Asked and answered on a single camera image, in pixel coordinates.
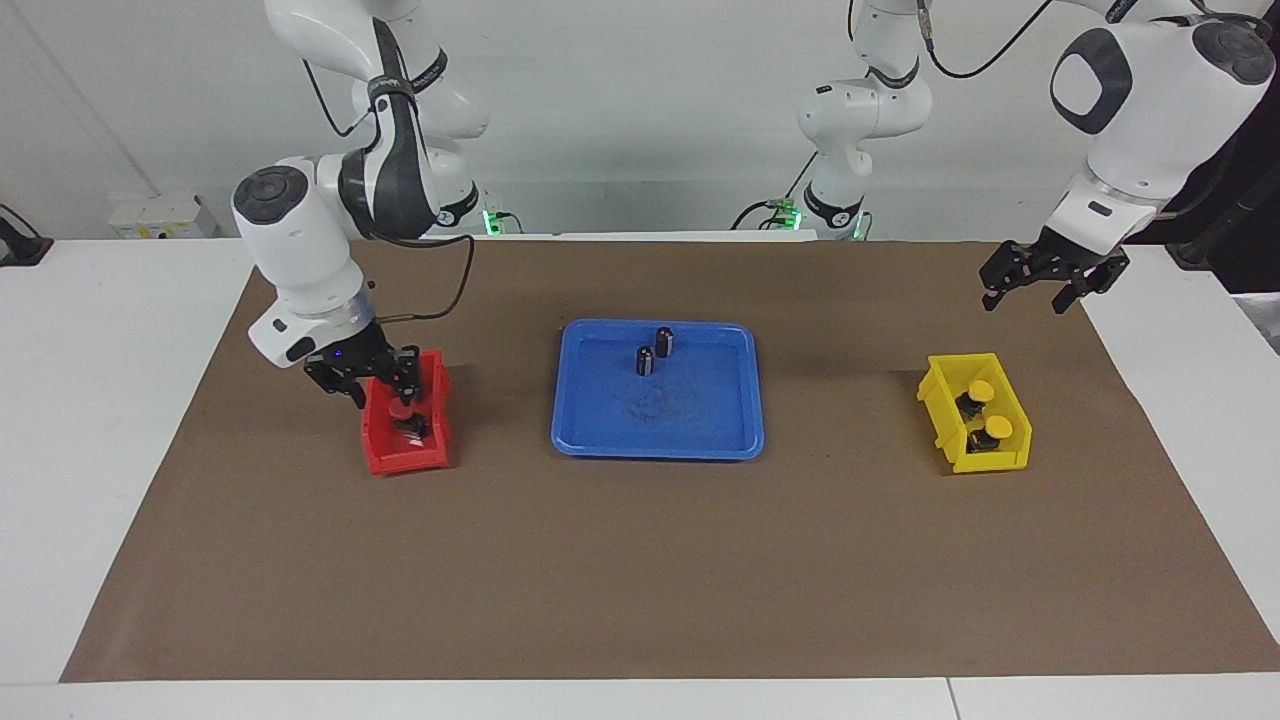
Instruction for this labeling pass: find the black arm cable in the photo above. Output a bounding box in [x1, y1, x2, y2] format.
[300, 58, 475, 323]
[915, 0, 1057, 80]

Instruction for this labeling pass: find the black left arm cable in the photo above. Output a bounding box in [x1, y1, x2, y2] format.
[915, 0, 1057, 80]

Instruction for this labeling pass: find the black stand equipment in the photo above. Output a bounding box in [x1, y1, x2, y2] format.
[1160, 95, 1280, 293]

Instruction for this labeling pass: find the black base power cable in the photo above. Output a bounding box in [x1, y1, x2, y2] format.
[731, 150, 821, 232]

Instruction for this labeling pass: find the red plastic bin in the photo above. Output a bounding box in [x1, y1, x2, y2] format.
[361, 348, 454, 476]

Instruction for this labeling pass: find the blue plastic tray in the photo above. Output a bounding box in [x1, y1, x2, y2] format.
[551, 319, 766, 461]

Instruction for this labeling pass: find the black clamp mount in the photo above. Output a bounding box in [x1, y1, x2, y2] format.
[0, 204, 54, 267]

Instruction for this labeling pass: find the brown paper mat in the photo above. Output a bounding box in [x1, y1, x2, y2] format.
[60, 238, 1280, 684]

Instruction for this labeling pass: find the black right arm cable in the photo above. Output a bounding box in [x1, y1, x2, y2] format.
[300, 58, 475, 323]

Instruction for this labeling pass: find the yellow plastic bin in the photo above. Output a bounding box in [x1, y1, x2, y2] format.
[917, 352, 1033, 475]

